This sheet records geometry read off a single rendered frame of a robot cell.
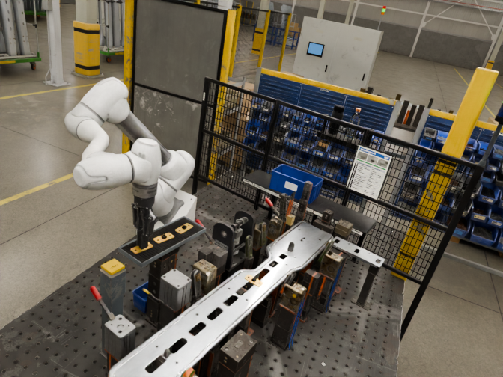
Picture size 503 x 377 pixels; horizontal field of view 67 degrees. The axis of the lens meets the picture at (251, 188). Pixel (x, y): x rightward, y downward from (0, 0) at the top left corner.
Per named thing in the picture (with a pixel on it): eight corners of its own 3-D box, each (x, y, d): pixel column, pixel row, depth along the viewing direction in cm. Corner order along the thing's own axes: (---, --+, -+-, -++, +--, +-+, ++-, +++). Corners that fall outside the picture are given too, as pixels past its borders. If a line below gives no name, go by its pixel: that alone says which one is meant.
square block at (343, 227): (332, 278, 229) (349, 229, 214) (320, 272, 233) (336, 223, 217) (337, 272, 236) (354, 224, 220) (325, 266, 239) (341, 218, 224)
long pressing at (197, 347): (150, 420, 109) (150, 417, 108) (100, 373, 119) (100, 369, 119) (335, 237, 217) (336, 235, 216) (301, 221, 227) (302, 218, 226)
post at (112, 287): (110, 363, 155) (111, 279, 135) (98, 352, 158) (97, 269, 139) (125, 351, 161) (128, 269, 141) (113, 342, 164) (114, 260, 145)
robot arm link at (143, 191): (142, 188, 132) (141, 203, 135) (163, 182, 139) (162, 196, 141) (126, 178, 137) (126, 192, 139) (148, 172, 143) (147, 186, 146)
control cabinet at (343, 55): (284, 110, 871) (308, -8, 764) (290, 106, 917) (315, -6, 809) (352, 129, 825) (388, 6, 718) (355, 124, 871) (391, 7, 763)
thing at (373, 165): (377, 201, 232) (394, 155, 219) (343, 188, 242) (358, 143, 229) (378, 200, 234) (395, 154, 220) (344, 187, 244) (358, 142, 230)
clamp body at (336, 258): (323, 317, 199) (341, 265, 184) (303, 306, 204) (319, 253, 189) (330, 308, 206) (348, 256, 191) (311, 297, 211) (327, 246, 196)
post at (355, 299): (367, 311, 209) (385, 269, 196) (349, 301, 214) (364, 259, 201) (371, 305, 214) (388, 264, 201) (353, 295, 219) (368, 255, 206)
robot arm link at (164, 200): (144, 208, 227) (125, 194, 208) (162, 185, 231) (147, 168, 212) (162, 222, 221) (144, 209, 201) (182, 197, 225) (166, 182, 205)
